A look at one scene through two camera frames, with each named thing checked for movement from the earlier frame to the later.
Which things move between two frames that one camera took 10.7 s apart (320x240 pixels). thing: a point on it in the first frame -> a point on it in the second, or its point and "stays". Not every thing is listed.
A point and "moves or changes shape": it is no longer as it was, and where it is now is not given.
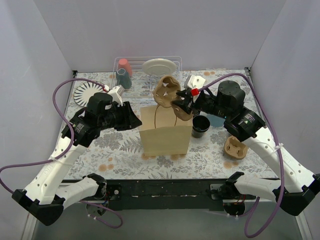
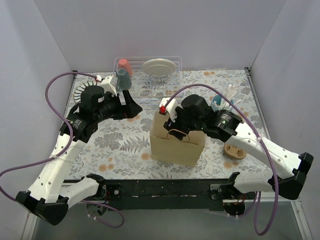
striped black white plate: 84,90 stays
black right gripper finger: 186,104 -> 179,134
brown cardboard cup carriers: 235,148 stays
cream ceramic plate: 159,66 stays
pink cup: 123,63 stays
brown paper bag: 163,132 moves or changes shape
